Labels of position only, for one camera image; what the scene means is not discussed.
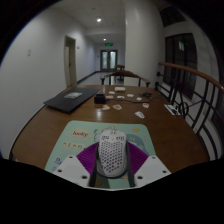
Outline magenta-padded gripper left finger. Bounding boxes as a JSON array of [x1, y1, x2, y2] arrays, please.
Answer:
[[52, 142, 101, 188]]

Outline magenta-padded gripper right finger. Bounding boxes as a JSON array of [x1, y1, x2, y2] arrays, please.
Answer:
[[123, 141, 172, 188]]

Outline white perforated computer mouse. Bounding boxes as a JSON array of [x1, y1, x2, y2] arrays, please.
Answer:
[[97, 129, 129, 178]]

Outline green printed mouse pad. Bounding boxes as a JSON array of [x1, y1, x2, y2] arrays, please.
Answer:
[[44, 119, 158, 191]]

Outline white booklet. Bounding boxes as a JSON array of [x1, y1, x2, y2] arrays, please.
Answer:
[[163, 103, 182, 117]]

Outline dark closed laptop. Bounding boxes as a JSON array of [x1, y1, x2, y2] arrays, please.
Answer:
[[43, 86, 102, 115]]

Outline small black box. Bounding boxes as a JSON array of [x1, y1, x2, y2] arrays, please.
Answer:
[[93, 93, 106, 105]]

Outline wooden armchair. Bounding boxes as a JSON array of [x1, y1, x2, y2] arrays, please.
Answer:
[[100, 69, 152, 88]]

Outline wooden handrail black metal railing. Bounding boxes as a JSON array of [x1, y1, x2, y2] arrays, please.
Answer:
[[155, 61, 224, 161]]

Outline tall dark framed window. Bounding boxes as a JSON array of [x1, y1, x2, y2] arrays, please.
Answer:
[[164, 32, 198, 101]]

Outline beige side door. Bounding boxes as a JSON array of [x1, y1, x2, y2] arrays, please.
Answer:
[[63, 35, 78, 88]]

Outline glass double door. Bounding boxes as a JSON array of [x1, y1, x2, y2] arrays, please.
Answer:
[[99, 49, 119, 72]]

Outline ceiling lights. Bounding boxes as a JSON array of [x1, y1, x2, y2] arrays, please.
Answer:
[[96, 17, 108, 42]]

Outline small dark transom window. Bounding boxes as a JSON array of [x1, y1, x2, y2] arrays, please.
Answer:
[[159, 4, 188, 28]]

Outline black cable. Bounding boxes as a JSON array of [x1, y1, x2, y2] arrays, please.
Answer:
[[111, 92, 155, 104]]

